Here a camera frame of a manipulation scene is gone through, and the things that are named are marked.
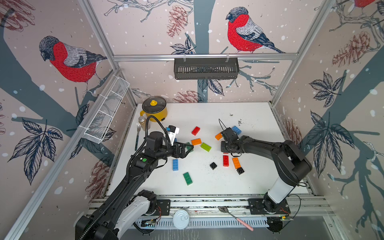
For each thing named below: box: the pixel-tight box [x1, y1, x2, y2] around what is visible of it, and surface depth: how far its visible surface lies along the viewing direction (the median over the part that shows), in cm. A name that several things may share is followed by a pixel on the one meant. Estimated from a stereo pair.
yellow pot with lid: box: [140, 96, 168, 123], surface depth 106 cm
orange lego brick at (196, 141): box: [191, 138, 202, 146], surface depth 100 cm
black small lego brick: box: [209, 162, 218, 170], surface depth 89 cm
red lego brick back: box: [191, 126, 201, 136], surface depth 106 cm
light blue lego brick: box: [232, 125, 242, 135], surface depth 106 cm
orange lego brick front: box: [232, 157, 241, 170], surface depth 89 cm
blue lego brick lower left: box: [172, 159, 179, 171], surface depth 89 cm
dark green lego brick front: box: [183, 172, 193, 186], surface depth 83 cm
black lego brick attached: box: [236, 167, 245, 175], surface depth 87 cm
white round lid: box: [173, 209, 190, 230], surface depth 67 cm
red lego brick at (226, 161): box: [223, 155, 230, 167], surface depth 91 cm
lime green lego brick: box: [200, 142, 212, 153], surface depth 97 cm
